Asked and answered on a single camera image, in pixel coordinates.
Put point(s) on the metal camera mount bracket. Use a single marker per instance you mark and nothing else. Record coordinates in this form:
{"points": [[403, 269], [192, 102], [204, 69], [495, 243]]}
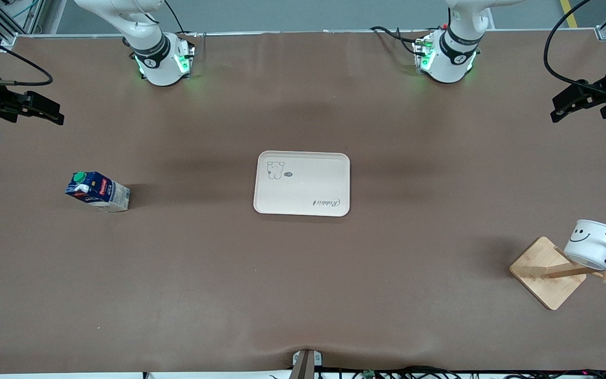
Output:
{"points": [[305, 363]]}

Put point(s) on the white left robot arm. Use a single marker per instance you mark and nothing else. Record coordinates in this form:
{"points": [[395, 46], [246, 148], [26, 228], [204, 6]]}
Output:
{"points": [[450, 63]]}

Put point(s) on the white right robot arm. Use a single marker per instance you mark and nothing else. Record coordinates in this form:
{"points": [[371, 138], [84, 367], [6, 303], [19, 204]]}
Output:
{"points": [[161, 58]]}

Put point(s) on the blue milk carton green cap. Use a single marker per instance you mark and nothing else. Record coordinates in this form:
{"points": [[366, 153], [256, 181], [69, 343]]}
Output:
{"points": [[98, 190]]}

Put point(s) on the small green circuit board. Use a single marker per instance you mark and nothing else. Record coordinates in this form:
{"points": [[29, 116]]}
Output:
{"points": [[369, 374]]}

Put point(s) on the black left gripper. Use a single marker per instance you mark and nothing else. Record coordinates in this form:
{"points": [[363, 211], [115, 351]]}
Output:
{"points": [[604, 89]]}

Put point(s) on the cream tray with bear print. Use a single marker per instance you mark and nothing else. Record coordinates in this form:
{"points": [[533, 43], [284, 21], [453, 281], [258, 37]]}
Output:
{"points": [[303, 184]]}

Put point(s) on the wooden mug rack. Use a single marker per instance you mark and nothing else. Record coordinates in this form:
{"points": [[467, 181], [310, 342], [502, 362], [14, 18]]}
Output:
{"points": [[545, 271]]}

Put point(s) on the brown table cover sheet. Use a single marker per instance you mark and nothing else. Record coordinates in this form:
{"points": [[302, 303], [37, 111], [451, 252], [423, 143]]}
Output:
{"points": [[303, 289]]}

